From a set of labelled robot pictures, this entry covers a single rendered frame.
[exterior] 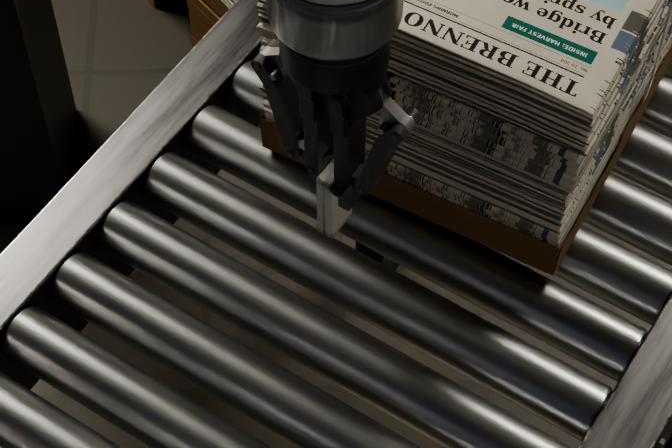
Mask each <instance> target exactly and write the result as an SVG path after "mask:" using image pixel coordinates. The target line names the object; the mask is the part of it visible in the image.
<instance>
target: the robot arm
mask: <svg viewBox="0 0 672 448"><path fill-rule="evenodd" d="M403 3H404V0H266V7H267V17H268V20H269V23H270V26H271V28H272V29H273V31H274V33H275V34H276V36H277V37H278V38H279V41H277V40H275V39H272V40H270V41H269V43H268V44H267V45H266V46H265V47H264V48H263V49H262V50H261V51H260V53H259V54H258V55H257V56H256V57H255V58H254V59H253V60H252V62H251V66H252V68H253V69H254V71H255V72H256V74H257V76H258V77H259V79H260V80H261V82H262V83H263V85H264V88H265V91H266V94H267V97H268V101H269V104H270V107H271V110H272V113H273V116H274V119H275V122H276V126H277V129H278V132H279V135H280V138H281V141H282V144H283V148H284V151H285V153H286V154H287V156H288V157H290V158H292V159H295V160H296V159H297V158H298V157H299V158H300V159H302V160H303V161H304V162H305V168H306V170H307V171H308V174H309V189H310V191H311V192H312V193H314V194H316V195H317V231H319V232H320V233H322V234H324V233H325V235H326V236H328V237H330V238H333V237H334V236H335V235H336V233H337V232H338V231H339V230H340V228H341V227H342V226H343V225H344V223H345V222H346V221H347V219H348V218H349V217H350V216H351V214H352V207H353V206H354V204H355V203H356V202H357V200H358V199H359V198H360V197H361V195H364V196H367V195H368V194H369V193H370V191H371V190H372V189H373V188H374V186H375V185H376V184H377V183H378V181H379V180H380V179H381V177H382V176H383V175H384V173H385V172H386V170H387V168H388V166H389V164H390V162H391V159H392V157H393V155H394V153H395V151H396V149H397V147H398V145H399V144H400V143H401V142H402V141H403V140H404V139H405V138H406V136H407V135H408V134H409V133H410V131H411V130H412V129H413V128H414V126H415V125H416V124H417V122H418V121H419V120H420V118H421V114H420V113H419V111H418V110H417V109H415V108H413V107H407V108H405V109H404V110H402V108H401V107H400V106H399V105H398V104H397V103H396V102H395V101H394V100H393V99H392V98H391V95H392V87H391V85H390V83H389V81H388V78H387V69H388V64H389V59H390V49H391V38H392V36H393V35H394V34H395V32H396V31H397V29H398V27H399V25H400V23H401V20H402V16H403ZM376 112H379V114H380V119H379V124H380V126H379V127H378V129H377V132H378V133H379V134H380V135H379V136H378V137H377V138H376V140H375V141H374V143H373V145H372V148H371V150H370V152H369V154H368V157H367V159H366V161H365V139H366V117H368V116H370V115H372V114H374V113H376ZM297 132H298V134H297ZM296 134H297V135H296ZM333 155H334V157H333V158H332V156H333Z"/></svg>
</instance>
